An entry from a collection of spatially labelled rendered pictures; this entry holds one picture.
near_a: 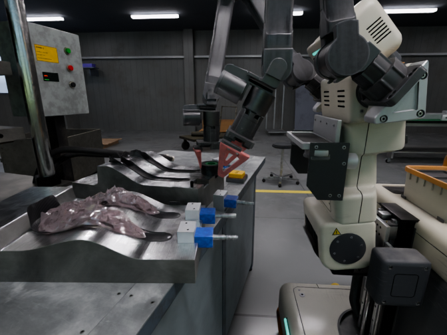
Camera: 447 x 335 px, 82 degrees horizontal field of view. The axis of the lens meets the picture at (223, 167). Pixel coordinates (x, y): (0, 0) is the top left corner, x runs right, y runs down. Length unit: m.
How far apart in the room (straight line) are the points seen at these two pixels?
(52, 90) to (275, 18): 1.17
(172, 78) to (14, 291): 8.86
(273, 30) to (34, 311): 0.67
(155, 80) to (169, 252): 9.01
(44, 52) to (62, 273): 1.11
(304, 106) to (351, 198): 7.94
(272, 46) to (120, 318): 0.57
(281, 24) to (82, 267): 0.61
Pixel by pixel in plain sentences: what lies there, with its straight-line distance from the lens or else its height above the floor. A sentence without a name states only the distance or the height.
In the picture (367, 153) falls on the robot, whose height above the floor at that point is 1.01.
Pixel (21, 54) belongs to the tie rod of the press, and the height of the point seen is 1.32.
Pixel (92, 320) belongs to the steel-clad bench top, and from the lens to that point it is 0.54.
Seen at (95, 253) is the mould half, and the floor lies 0.87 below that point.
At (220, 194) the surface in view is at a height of 0.85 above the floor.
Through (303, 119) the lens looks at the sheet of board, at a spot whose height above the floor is 0.48.
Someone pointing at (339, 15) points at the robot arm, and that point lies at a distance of 0.61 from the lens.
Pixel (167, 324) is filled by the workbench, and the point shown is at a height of 0.63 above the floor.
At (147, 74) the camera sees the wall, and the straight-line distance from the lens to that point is 9.56.
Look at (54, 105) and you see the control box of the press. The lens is 1.51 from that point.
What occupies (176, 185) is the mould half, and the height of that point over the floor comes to 0.89.
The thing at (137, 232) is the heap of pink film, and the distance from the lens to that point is 0.62.
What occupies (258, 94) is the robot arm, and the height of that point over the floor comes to 1.16.
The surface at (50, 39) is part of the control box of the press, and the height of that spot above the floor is 1.42.
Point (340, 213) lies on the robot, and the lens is 0.82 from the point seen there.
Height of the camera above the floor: 1.16
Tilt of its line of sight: 15 degrees down
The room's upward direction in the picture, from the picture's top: straight up
